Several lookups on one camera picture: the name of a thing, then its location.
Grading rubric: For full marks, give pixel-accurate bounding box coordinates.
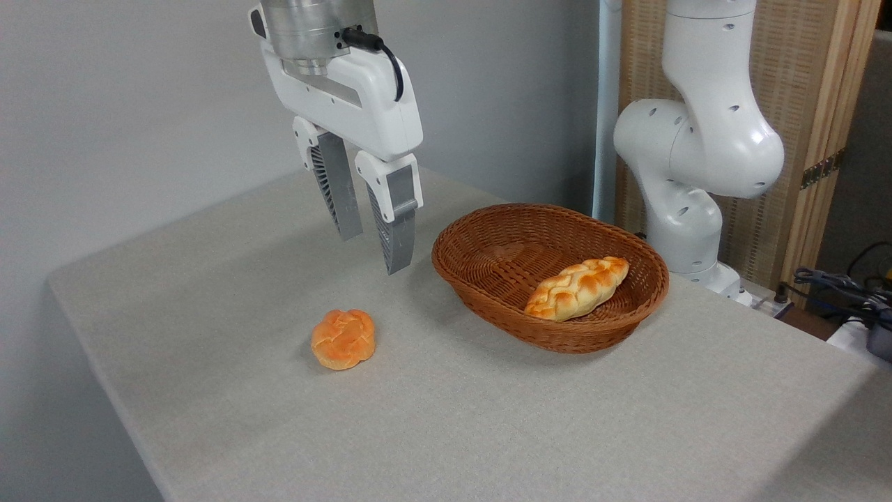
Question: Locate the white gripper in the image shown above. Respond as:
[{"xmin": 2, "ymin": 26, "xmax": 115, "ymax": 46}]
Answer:
[{"xmin": 260, "ymin": 38, "xmax": 424, "ymax": 275}]

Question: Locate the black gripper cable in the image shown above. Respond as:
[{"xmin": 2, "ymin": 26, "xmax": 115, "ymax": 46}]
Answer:
[{"xmin": 341, "ymin": 27, "xmax": 405, "ymax": 102}]

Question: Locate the metal screen hinge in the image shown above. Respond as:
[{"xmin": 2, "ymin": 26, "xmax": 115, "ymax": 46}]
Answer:
[{"xmin": 800, "ymin": 150, "xmax": 845, "ymax": 190}]

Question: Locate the wooden rattan folding screen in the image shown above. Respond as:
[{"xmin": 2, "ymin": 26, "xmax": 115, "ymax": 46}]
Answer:
[{"xmin": 615, "ymin": 0, "xmax": 882, "ymax": 307}]

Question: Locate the white box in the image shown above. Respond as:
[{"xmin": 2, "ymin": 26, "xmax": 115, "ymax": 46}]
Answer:
[{"xmin": 826, "ymin": 317, "xmax": 892, "ymax": 370}]

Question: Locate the dark tangled cable bundle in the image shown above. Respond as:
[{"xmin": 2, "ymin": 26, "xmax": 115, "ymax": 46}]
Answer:
[{"xmin": 791, "ymin": 241, "xmax": 892, "ymax": 328}]

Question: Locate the grey device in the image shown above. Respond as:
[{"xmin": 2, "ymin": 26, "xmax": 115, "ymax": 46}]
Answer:
[{"xmin": 866, "ymin": 324, "xmax": 892, "ymax": 363}]

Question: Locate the braided golden bread loaf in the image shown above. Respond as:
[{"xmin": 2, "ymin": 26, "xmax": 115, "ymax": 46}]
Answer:
[{"xmin": 524, "ymin": 257, "xmax": 631, "ymax": 322}]

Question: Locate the round orange bread bun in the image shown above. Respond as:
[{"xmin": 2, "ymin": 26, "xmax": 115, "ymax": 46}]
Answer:
[{"xmin": 311, "ymin": 309, "xmax": 376, "ymax": 371}]

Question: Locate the white vertical pole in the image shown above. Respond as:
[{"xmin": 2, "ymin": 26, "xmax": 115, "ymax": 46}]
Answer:
[{"xmin": 592, "ymin": 0, "xmax": 623, "ymax": 224}]

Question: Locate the brown oval wicker basket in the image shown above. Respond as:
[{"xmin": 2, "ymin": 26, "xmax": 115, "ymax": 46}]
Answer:
[{"xmin": 431, "ymin": 203, "xmax": 670, "ymax": 354}]

